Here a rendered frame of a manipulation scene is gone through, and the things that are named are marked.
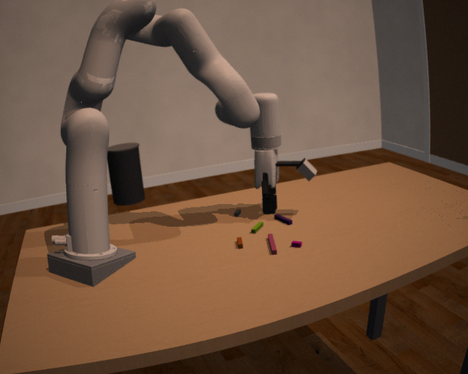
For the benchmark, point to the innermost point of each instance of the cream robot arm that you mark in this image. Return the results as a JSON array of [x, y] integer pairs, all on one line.
[[86, 130]]

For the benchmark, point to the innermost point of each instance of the lime green rod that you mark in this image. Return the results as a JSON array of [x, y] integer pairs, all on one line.
[[257, 227]]

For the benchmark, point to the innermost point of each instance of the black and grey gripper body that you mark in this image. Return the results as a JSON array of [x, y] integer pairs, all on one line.
[[264, 162]]

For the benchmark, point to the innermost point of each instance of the purple rod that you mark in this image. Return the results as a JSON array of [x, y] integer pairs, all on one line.
[[283, 219]]

